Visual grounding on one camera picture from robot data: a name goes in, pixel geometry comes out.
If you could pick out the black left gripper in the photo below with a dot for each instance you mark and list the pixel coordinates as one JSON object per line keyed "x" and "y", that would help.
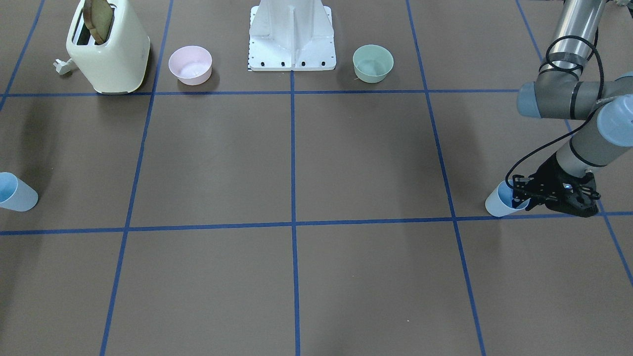
{"x": 548, "y": 174}

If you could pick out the light blue cup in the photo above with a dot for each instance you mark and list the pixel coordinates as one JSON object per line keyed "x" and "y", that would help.
{"x": 16, "y": 195}
{"x": 499, "y": 201}

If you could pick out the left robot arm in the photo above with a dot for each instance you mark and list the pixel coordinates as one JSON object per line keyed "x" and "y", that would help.
{"x": 571, "y": 86}

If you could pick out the green bowl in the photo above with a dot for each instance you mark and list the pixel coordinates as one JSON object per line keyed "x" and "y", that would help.
{"x": 372, "y": 63}

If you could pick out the pink bowl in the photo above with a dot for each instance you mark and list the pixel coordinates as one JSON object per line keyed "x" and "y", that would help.
{"x": 191, "y": 65}

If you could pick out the cream toaster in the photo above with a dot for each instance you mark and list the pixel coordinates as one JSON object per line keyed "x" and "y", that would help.
{"x": 118, "y": 65}

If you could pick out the bread slice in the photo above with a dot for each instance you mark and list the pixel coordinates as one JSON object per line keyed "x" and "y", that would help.
{"x": 98, "y": 17}

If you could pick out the white toaster plug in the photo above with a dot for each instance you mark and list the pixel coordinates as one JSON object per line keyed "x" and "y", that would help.
{"x": 64, "y": 67}

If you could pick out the white camera pillar base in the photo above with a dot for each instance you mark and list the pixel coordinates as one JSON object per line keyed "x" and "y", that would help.
{"x": 291, "y": 35}

